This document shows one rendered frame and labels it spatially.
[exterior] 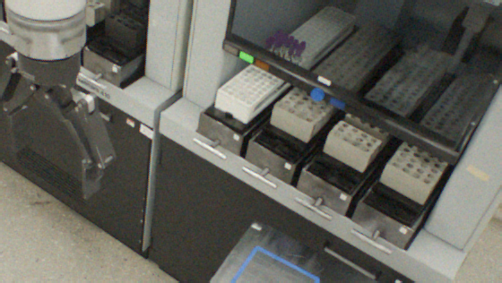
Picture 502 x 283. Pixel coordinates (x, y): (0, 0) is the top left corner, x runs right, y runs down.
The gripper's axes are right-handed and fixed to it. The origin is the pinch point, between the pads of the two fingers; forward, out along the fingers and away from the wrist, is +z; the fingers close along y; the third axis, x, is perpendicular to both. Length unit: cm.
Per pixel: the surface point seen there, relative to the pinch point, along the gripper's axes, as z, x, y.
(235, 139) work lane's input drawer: 42, 66, -5
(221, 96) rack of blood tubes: 35, 70, -13
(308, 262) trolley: 38, 41, 29
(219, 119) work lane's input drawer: 39, 66, -11
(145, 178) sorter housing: 74, 66, -32
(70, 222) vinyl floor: 120, 66, -65
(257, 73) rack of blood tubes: 34, 83, -12
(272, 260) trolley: 38, 36, 23
